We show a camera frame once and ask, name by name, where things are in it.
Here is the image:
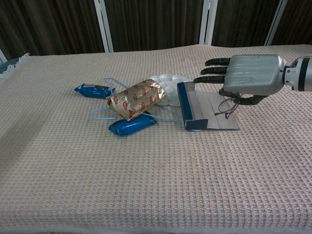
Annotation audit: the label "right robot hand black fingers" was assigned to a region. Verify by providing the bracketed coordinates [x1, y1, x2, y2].
[194, 54, 286, 107]

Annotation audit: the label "wire-rimmed eyeglasses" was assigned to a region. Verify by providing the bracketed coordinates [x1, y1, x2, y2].
[214, 96, 241, 119]

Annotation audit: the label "grey blue-edged box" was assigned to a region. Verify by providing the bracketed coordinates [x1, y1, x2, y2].
[176, 81, 240, 131]

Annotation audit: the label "white flower paint palette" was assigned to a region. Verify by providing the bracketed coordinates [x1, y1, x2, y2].
[149, 74, 193, 107]

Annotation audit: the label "gold foil snack bag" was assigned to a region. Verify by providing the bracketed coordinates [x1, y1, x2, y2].
[107, 79, 167, 121]

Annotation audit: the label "plain blue snack pack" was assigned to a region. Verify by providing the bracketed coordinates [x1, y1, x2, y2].
[108, 114, 157, 137]

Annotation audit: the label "beige waffle tablecloth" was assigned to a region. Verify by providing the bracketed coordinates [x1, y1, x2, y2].
[0, 43, 312, 231]

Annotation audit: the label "blue cookie pack with picture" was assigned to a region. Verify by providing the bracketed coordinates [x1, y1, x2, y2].
[74, 83, 115, 99]

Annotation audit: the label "blue table pad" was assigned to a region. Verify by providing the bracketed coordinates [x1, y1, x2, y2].
[0, 57, 20, 74]

